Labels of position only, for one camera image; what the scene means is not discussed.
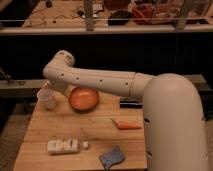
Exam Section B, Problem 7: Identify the white ceramic cup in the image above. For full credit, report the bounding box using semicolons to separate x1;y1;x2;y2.
37;89;56;110

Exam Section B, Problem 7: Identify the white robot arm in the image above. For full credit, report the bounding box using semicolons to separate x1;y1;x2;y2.
43;50;210;171

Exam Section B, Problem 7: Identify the orange bowl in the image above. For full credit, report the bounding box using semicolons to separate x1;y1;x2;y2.
68;87;99;111

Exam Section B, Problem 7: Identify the white plastic bottle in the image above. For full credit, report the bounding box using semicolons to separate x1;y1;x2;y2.
47;138;89;155

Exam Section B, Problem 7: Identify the black rectangular box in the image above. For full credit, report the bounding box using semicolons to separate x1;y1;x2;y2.
119;99;142;108

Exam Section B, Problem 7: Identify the orange carrot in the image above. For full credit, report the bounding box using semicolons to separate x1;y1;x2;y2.
112;120;141;130

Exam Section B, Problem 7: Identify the black pouch on bench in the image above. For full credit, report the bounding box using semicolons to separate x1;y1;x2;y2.
107;10;132;26

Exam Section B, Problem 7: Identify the blue cloth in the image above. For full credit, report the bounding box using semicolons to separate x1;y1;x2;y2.
99;146;125;171

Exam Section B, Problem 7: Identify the orange basket on bench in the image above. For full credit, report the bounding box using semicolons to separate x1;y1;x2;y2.
131;5;153;25

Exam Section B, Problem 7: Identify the metal frame post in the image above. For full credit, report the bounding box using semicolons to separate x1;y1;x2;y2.
83;0;94;31

